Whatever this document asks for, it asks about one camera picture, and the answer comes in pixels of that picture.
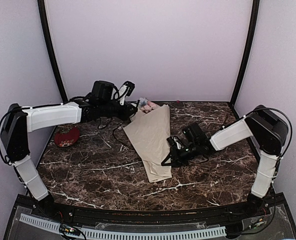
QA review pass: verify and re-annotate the white slotted cable duct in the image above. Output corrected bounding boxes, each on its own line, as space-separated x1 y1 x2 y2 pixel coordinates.
19 213 226 240

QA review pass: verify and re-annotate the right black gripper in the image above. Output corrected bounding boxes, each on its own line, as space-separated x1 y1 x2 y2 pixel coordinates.
162 141 200 167

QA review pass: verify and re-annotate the left black frame post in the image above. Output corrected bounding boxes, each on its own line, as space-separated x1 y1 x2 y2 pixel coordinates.
37 0 68 102

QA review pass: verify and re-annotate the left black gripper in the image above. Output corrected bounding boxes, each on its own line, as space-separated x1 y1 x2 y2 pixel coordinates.
100 101 138 122

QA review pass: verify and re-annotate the blue fake flower bunch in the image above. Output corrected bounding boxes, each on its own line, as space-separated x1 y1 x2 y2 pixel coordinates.
138 97 148 108

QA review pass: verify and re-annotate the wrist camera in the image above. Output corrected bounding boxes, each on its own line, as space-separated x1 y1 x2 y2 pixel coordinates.
117 81 135 106
167 136 185 150

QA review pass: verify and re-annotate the peach wrapping paper sheet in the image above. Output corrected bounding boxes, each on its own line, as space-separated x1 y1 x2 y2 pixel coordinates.
123 104 172 183

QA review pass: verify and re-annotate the right black frame post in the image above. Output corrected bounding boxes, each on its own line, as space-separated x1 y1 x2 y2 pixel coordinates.
229 0 260 108

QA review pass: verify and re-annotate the black twine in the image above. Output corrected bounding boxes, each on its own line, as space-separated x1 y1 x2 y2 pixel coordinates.
112 125 133 149

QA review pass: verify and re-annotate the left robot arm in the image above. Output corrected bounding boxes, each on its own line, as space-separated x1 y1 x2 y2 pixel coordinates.
0 80 138 218

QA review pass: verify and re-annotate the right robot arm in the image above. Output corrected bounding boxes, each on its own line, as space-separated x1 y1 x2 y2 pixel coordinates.
161 105 293 217

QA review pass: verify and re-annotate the pink fake flower stem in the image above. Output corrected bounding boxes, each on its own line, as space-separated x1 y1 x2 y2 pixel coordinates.
141 101 160 114

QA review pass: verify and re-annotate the black frame post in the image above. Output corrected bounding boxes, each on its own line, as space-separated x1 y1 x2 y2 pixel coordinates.
229 0 260 108
37 0 68 102

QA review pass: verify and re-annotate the small circuit board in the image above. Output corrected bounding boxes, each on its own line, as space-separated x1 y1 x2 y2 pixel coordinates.
59 224 81 237

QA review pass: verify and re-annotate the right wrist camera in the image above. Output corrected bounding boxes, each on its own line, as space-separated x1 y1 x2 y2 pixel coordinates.
167 136 185 150

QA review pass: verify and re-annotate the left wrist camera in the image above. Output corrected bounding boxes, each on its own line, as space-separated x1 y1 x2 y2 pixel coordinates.
117 81 135 106

